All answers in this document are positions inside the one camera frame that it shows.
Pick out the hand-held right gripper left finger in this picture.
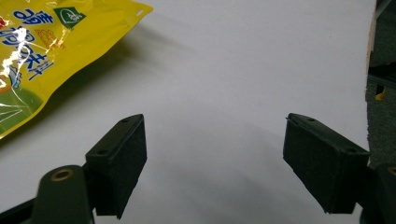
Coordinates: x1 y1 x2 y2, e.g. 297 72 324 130
84 113 148 220

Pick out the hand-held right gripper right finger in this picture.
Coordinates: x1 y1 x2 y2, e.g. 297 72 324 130
282 112 371 215

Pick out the yellow snack packet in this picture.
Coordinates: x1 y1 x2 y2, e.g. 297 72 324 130
0 0 154 140

